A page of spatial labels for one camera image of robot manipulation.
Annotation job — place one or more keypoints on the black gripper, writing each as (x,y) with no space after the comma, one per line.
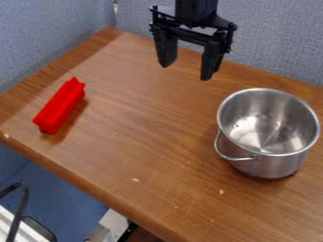
(192,22)

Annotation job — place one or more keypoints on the red rectangular block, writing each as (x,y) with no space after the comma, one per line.
(63,102)

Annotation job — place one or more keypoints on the stainless steel pot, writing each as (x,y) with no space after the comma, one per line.
(268,128)

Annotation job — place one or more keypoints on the white table bracket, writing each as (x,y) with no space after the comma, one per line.
(109,229)

